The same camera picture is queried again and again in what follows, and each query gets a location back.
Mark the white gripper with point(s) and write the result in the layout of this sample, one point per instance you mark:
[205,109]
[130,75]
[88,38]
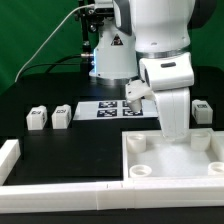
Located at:
[169,80]

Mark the white square tabletop tray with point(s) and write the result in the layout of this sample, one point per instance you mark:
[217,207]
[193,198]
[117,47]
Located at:
[148,154]

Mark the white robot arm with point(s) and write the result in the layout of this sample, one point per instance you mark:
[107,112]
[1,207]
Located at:
[143,44]

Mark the sheet with four markers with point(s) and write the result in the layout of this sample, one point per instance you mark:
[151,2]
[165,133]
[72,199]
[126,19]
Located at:
[113,109]

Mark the white left fence piece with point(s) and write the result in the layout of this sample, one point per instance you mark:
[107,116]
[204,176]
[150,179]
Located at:
[9,154]

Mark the white front fence wall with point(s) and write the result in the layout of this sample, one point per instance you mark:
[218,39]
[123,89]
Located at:
[152,193]

